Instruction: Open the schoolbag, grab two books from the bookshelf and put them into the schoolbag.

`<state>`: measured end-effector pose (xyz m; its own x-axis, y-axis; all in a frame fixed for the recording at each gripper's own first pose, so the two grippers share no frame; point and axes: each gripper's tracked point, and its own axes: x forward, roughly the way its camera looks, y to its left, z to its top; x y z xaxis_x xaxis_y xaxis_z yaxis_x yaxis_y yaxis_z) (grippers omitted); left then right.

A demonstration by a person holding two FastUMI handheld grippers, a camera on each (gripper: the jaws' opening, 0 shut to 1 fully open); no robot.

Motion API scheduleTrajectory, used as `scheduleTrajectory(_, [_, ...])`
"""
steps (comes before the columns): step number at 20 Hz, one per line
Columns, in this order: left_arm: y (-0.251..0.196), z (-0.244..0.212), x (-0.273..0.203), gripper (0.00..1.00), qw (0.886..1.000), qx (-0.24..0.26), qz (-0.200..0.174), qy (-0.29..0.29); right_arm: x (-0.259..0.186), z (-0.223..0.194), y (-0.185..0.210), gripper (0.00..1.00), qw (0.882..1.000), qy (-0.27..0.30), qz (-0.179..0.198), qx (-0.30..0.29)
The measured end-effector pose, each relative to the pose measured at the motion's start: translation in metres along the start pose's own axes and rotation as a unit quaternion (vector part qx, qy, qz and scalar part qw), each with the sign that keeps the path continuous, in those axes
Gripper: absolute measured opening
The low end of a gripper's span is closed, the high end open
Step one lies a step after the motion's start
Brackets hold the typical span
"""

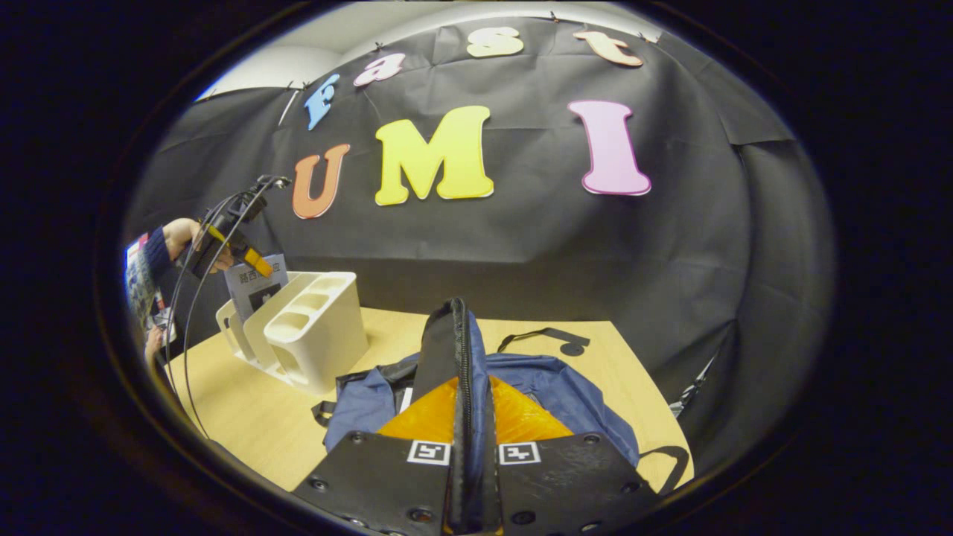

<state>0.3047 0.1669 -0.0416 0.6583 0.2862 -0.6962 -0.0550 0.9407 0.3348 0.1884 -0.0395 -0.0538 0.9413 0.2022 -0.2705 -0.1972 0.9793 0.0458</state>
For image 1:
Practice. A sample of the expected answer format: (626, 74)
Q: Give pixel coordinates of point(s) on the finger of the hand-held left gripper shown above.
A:
(259, 262)

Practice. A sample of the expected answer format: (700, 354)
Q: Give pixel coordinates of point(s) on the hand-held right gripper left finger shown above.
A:
(372, 484)

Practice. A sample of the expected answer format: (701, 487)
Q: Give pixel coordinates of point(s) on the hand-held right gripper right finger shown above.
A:
(566, 484)

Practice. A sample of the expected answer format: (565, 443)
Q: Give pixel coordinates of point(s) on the grey-blue book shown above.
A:
(253, 286)

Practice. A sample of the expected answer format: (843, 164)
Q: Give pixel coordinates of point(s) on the blue schoolbag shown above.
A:
(566, 394)

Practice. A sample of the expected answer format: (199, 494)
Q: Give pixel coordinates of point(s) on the white bookshelf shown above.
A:
(320, 350)

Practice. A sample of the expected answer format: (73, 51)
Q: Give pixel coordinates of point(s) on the black backdrop cloth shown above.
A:
(521, 238)

